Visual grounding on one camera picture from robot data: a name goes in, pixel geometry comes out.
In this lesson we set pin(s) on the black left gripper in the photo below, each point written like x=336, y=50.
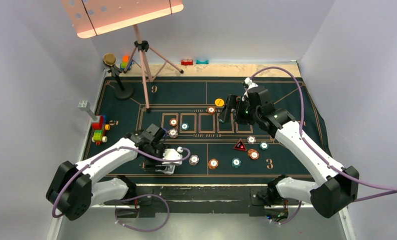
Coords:
x=150, y=166

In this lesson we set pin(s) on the white purple poker chip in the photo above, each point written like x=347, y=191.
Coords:
x=173, y=133
x=251, y=139

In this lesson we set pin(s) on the green poker table mat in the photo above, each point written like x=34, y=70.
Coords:
x=187, y=99

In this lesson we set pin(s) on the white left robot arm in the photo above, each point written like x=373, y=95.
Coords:
x=76, y=187

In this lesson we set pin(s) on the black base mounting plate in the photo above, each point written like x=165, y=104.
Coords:
x=249, y=199

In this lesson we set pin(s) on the cyan toy block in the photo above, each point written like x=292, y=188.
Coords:
x=202, y=61

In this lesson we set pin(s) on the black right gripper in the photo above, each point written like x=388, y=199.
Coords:
x=236, y=102

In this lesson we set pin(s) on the teal poker chip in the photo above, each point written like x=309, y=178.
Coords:
x=264, y=145
x=184, y=126

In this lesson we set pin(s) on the orange poker chip pile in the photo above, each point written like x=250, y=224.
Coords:
x=253, y=154

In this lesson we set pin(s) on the orange chip stack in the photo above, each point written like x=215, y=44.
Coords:
x=213, y=164

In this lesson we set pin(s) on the yellow round button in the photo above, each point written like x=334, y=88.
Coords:
x=219, y=102

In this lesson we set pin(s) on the orange green toy blocks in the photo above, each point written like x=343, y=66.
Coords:
x=126, y=63

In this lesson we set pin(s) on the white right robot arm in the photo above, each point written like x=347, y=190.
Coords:
x=332, y=189

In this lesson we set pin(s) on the red toy block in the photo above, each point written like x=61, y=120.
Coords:
x=187, y=62

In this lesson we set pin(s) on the black red all-in triangle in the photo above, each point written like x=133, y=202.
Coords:
x=240, y=146

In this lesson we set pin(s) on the teal chip stack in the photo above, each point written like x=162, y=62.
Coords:
x=236, y=162

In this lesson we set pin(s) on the small microphone on stand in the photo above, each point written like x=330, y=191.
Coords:
x=124, y=91

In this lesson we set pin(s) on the blue playing card deck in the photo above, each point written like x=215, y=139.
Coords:
x=165, y=169

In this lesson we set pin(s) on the grey lego brick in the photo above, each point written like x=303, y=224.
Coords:
x=84, y=106

